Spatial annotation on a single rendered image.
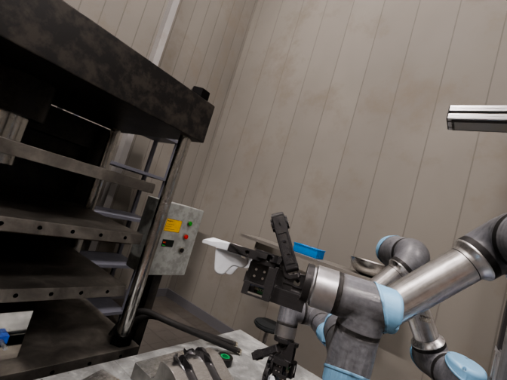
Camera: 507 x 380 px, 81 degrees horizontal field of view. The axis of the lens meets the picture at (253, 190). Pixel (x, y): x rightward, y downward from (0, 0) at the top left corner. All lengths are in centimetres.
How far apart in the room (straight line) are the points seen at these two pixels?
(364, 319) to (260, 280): 18
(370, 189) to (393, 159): 38
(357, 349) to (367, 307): 7
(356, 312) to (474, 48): 347
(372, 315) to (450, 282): 22
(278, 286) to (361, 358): 17
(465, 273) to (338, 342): 30
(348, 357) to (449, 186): 279
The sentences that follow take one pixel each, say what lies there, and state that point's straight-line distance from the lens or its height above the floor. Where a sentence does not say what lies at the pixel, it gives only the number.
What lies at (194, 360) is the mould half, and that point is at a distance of 133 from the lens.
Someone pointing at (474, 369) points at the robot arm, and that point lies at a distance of 130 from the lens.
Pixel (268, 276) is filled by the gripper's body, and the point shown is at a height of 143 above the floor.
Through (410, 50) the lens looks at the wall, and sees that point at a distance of 396.
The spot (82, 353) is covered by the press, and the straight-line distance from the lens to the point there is 156.
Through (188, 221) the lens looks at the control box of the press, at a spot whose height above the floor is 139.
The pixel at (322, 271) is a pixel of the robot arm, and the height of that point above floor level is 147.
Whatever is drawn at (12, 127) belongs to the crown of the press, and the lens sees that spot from 152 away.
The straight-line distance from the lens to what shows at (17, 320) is 144.
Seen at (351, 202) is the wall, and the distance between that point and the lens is 337.
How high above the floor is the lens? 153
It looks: 5 degrees up
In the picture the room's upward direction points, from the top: 17 degrees clockwise
